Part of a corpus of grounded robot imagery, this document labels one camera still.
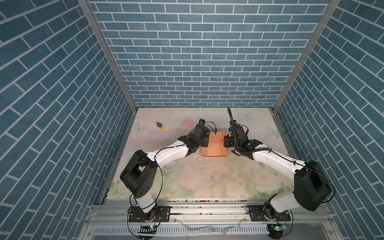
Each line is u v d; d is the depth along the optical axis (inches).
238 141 25.9
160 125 42.8
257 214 28.9
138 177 17.7
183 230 27.7
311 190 17.0
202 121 31.0
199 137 26.6
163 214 29.0
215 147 38.0
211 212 29.7
